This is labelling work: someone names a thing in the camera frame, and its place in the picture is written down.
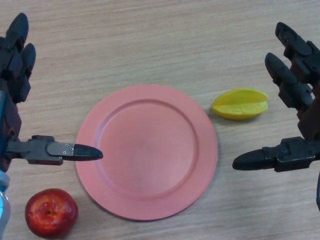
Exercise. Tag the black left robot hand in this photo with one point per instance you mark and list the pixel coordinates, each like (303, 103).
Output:
(12, 125)

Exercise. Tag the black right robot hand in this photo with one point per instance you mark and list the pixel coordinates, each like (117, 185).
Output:
(310, 120)

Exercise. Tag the yellow starfruit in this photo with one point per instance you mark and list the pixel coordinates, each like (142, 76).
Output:
(240, 105)

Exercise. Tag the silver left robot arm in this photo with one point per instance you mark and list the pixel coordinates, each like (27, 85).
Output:
(3, 200)

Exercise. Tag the round pink plate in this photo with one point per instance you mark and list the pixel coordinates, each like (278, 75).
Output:
(147, 152)

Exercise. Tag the red apple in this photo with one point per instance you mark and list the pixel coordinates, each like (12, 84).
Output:
(51, 212)

